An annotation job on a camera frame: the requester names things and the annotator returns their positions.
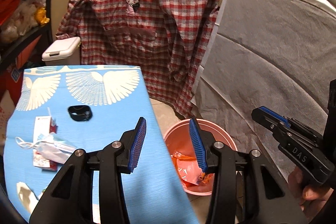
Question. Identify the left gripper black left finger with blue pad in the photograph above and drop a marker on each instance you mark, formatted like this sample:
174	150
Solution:
68	198

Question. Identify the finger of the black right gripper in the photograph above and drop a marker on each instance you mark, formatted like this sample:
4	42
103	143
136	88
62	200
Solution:
270	118

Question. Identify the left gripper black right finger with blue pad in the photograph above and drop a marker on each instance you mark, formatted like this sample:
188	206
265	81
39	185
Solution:
267	198

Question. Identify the orange plastic wrapper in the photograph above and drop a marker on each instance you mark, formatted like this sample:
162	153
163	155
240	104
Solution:
190	173

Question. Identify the red plastic bag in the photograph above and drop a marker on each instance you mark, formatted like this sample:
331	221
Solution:
180	156

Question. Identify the white lidded trash bin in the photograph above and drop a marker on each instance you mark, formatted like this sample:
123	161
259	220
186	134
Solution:
63	52

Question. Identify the person's right hand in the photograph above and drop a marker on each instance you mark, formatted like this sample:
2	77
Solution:
311	198

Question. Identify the clear crumpled plastic bag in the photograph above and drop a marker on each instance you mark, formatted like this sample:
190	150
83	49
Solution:
54	148

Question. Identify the white face mask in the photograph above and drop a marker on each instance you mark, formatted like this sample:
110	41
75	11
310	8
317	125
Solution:
27	145

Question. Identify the grey cloth cover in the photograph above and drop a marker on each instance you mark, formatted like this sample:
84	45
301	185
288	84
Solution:
274	53

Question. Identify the white red milk carton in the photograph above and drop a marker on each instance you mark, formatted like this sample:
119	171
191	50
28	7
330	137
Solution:
43	126

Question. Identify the pink plastic bucket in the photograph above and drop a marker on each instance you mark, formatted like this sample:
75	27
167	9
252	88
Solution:
178	139

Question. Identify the blue bird-print tablecloth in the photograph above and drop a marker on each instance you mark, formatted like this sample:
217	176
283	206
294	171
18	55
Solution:
93	105

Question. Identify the white red-print rice bag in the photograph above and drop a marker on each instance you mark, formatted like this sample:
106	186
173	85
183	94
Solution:
7	109

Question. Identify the red plaid shirt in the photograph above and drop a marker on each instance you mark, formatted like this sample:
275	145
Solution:
167	39

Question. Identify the yellow plastic bag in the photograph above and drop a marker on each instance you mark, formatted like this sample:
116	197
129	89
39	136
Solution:
40	16

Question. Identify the black shelf unit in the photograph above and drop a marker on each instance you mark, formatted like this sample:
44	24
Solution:
20	31

